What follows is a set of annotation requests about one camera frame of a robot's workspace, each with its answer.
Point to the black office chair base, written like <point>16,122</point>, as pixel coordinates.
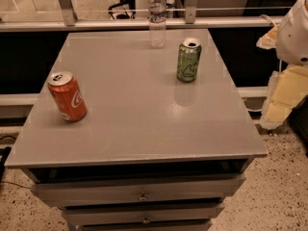
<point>129,9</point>

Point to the middle grey drawer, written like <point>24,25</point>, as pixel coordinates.
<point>143,214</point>

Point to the orange soda can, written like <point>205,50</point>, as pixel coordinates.
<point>65,90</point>

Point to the metal railing post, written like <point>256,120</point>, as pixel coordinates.
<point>68,12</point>
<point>190,11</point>

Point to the clear plastic water bottle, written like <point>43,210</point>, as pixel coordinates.
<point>157,22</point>

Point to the grey drawer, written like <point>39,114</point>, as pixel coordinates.
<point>138,190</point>
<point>143,214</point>

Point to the right metal railing post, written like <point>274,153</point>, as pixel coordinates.
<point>190,11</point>

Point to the grey drawer cabinet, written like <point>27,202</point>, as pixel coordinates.
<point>142,121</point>

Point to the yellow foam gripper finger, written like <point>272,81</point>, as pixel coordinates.
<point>268,40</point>
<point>286,90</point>

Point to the left metal railing post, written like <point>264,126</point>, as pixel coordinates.
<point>68,12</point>

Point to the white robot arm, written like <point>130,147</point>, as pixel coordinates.
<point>292,36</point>

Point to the top grey drawer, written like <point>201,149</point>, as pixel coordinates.
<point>138,190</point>

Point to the green soda can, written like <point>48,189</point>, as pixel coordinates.
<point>188,59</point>

